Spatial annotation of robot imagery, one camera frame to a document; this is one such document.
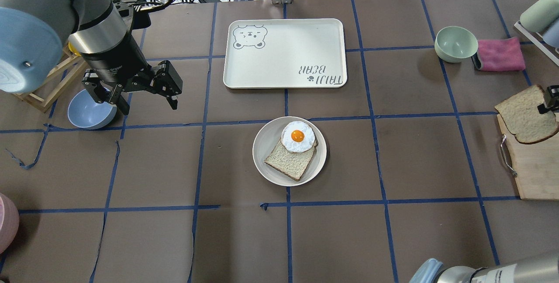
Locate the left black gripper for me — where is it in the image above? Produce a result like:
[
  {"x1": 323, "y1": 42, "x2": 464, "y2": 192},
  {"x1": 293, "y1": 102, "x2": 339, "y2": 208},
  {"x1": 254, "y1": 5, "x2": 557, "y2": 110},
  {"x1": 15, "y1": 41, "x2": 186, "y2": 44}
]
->
[{"x1": 82, "y1": 34, "x2": 183, "y2": 116}]

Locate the bread slice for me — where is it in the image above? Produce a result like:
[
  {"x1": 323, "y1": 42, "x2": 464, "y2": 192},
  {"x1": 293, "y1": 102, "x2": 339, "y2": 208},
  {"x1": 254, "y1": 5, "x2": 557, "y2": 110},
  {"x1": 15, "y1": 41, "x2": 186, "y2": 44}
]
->
[
  {"x1": 494, "y1": 85, "x2": 559, "y2": 145},
  {"x1": 264, "y1": 141, "x2": 318, "y2": 181}
]

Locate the white round plate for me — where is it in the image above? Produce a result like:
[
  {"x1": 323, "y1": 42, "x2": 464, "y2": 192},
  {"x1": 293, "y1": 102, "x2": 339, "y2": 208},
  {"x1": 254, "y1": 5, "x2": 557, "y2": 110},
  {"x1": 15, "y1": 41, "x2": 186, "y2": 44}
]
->
[{"x1": 253, "y1": 116, "x2": 328, "y2": 187}]

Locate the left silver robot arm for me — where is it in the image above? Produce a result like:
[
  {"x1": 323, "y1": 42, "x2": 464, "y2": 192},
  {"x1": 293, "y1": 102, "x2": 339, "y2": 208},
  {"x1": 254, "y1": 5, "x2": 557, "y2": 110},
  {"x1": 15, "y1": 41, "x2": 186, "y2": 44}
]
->
[{"x1": 0, "y1": 0, "x2": 183, "y2": 114}]

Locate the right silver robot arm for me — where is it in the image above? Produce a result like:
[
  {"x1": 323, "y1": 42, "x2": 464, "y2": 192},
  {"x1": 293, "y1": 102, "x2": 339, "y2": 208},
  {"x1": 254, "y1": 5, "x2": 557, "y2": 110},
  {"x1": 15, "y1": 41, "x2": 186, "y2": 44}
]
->
[{"x1": 411, "y1": 85, "x2": 558, "y2": 283}]

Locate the bread slice on plate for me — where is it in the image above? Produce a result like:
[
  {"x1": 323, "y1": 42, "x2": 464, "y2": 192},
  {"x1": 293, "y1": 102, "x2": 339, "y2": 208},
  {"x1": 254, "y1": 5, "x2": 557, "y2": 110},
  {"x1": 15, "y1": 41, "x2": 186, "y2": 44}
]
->
[{"x1": 264, "y1": 141, "x2": 318, "y2": 181}]

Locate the pink cloth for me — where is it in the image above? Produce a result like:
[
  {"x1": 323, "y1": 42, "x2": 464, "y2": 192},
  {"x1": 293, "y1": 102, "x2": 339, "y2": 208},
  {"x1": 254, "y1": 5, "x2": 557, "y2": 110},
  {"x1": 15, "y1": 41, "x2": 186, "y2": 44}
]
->
[{"x1": 471, "y1": 38, "x2": 526, "y2": 72}]

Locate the blue bowl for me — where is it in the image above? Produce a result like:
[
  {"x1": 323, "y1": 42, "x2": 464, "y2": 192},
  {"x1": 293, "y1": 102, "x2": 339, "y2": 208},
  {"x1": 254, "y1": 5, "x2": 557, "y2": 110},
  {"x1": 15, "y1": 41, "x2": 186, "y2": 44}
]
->
[{"x1": 67, "y1": 90, "x2": 117, "y2": 130}]

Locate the wooden cutting board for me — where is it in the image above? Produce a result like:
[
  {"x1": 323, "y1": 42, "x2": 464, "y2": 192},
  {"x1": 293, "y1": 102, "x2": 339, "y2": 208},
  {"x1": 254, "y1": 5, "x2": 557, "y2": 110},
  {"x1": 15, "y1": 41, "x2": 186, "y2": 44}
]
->
[{"x1": 497, "y1": 114, "x2": 559, "y2": 201}]

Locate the green cup on rack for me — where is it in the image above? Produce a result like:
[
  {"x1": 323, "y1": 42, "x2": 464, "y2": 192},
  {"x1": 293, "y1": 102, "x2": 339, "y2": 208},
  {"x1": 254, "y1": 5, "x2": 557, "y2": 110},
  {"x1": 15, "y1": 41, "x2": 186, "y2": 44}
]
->
[{"x1": 519, "y1": 0, "x2": 559, "y2": 32}]

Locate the wooden rack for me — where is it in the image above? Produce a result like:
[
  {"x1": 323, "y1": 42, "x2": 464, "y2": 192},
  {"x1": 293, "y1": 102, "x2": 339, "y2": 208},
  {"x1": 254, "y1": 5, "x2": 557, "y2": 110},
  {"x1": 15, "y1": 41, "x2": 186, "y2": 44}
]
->
[{"x1": 12, "y1": 44, "x2": 88, "y2": 113}]

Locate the green bowl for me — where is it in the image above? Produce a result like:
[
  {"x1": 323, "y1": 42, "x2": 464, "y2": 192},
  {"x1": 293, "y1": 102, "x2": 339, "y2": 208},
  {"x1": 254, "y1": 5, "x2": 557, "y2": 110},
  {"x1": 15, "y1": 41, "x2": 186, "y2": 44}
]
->
[{"x1": 435, "y1": 26, "x2": 479, "y2": 63}]

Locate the white bear tray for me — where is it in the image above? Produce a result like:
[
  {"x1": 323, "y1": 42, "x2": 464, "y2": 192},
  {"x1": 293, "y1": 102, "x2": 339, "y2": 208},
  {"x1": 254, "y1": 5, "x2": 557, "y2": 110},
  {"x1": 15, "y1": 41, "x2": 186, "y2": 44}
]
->
[{"x1": 222, "y1": 18, "x2": 348, "y2": 89}]

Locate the fried egg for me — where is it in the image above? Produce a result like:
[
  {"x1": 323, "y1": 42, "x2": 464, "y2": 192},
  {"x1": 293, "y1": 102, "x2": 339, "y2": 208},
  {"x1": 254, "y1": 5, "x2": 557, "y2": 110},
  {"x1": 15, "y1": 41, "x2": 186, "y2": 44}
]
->
[{"x1": 281, "y1": 121, "x2": 316, "y2": 153}]

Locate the pink bowl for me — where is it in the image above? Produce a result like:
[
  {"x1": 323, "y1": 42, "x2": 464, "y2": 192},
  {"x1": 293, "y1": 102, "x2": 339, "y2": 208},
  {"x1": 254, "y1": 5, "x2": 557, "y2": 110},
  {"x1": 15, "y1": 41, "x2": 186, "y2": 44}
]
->
[{"x1": 0, "y1": 193, "x2": 20, "y2": 253}]

